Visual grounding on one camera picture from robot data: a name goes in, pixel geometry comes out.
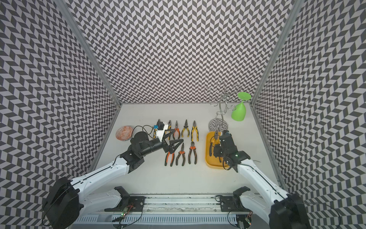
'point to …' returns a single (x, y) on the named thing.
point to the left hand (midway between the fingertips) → (178, 136)
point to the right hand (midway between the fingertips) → (217, 150)
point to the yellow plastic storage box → (212, 138)
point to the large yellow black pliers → (194, 127)
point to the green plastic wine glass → (238, 111)
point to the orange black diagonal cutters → (192, 147)
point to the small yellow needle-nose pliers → (186, 127)
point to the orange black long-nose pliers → (181, 152)
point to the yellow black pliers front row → (214, 142)
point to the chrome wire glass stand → (218, 124)
